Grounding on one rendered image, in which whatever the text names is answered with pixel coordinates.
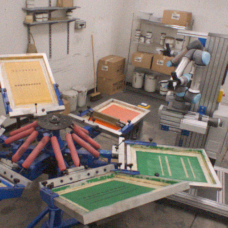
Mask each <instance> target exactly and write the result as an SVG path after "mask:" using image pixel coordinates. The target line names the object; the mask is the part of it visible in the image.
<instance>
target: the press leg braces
mask: <svg viewBox="0 0 228 228"><path fill-rule="evenodd" d="M48 212H49V209H48V208H47V207H46V208H45V209H44V210H43V211H42V212H41V213H40V214H39V215H38V216H37V217H36V218H35V219H34V220H33V221H32V222H31V223H30V224H29V225H28V226H27V227H26V228H34V227H35V226H36V225H37V224H38V222H39V221H40V220H41V219H42V218H43V217H44V216H45V215H46V214H47V213H48ZM55 215H56V211H51V216H50V223H49V228H53V225H54V218H55Z"/></svg>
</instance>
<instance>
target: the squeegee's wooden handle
mask: <svg viewBox="0 0 228 228"><path fill-rule="evenodd" d="M92 112H93V116H95V117H98V118H101V119H104V120H107V121H109V122H111V123H114V124H116V122H117V123H120V119H119V118H116V117H112V116H110V115H108V114H105V113H102V112H99V111H96V110H93V111H92Z"/></svg>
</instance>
